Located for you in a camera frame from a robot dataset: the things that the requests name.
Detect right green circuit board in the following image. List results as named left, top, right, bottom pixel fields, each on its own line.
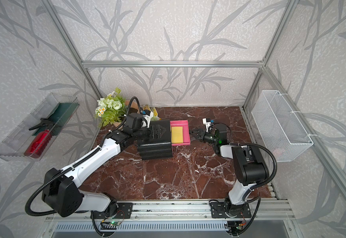
left=226, top=221, right=246, bottom=236

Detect yellow sponge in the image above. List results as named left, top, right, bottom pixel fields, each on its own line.
left=171, top=127, right=184, bottom=144

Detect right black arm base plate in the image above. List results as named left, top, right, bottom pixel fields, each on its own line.
left=209, top=200, right=252, bottom=219

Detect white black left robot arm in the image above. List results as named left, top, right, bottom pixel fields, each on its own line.
left=42, top=113, right=172, bottom=217

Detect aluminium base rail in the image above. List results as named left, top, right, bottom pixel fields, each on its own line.
left=43, top=200, right=295, bottom=222

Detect black corrugated right cable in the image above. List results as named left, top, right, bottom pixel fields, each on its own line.
left=211, top=121, right=278, bottom=191

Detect black drawer cabinet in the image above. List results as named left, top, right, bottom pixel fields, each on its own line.
left=137, top=120, right=173, bottom=160

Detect red spray bottle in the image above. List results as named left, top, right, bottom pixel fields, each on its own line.
left=24, top=129, right=52, bottom=159

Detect green white artificial flowers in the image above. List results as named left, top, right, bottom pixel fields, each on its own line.
left=95, top=88, right=126, bottom=128

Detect left green circuit board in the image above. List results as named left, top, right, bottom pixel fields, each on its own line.
left=100, top=220, right=123, bottom=230

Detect black corrugated cable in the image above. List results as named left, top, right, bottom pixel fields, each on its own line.
left=211, top=121, right=278, bottom=191
left=24, top=96, right=141, bottom=217

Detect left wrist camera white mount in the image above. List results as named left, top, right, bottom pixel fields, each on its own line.
left=141, top=110, right=152, bottom=128

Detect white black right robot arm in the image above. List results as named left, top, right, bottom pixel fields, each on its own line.
left=189, top=123, right=270, bottom=206

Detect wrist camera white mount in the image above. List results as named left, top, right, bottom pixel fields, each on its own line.
left=141, top=110, right=152, bottom=128
left=202, top=118, right=214, bottom=127

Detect green circuit board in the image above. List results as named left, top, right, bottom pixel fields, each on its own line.
left=226, top=221, right=246, bottom=236
left=100, top=220, right=123, bottom=230

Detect pink top drawer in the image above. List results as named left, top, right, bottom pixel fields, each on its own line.
left=170, top=120, right=190, bottom=146

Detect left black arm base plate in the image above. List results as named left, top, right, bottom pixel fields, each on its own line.
left=91, top=202, right=133, bottom=220

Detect yellow white garden glove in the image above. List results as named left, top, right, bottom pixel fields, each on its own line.
left=143, top=104, right=161, bottom=121

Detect black corrugated left cable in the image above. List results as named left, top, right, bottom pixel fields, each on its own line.
left=24, top=96, right=141, bottom=217

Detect clear plastic wall tray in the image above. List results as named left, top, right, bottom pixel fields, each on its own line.
left=0, top=93, right=79, bottom=162

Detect white wire mesh basket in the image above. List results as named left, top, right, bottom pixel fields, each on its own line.
left=252, top=90, right=314, bottom=162

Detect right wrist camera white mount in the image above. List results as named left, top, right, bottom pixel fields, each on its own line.
left=202, top=118, right=214, bottom=127

